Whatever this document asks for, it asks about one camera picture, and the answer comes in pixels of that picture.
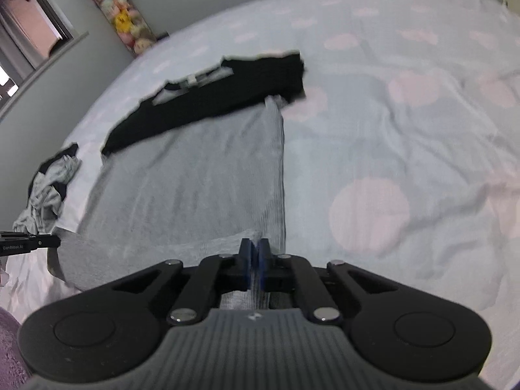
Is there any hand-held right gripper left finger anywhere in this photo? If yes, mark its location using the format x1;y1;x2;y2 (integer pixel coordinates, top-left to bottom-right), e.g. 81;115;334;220
110;238;255;327

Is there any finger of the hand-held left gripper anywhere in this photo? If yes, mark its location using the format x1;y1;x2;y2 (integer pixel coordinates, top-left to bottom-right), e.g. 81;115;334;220
29;233;62;250

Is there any purple fuzzy cloth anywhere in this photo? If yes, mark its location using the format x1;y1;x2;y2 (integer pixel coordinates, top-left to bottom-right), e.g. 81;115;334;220
0;306;32;388

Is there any polka dot bed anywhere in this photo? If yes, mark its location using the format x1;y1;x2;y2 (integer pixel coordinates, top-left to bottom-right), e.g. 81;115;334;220
0;0;520;378

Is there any crumpled grey and black garment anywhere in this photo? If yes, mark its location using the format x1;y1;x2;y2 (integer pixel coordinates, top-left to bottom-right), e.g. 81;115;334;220
12;142;82;235

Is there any plush toy storage tube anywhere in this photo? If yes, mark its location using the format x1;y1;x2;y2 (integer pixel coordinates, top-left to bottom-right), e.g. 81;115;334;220
77;0;160;58

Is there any grey shirt with black sleeves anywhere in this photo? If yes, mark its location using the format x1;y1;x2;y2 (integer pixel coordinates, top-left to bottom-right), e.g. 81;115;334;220
46;49;308;312

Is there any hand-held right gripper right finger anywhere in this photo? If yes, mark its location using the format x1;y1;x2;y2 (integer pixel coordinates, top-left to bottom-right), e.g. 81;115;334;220
257;238;401;327

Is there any window with dark frame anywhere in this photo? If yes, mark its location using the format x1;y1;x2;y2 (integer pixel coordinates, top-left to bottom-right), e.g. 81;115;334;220
0;0;90;120

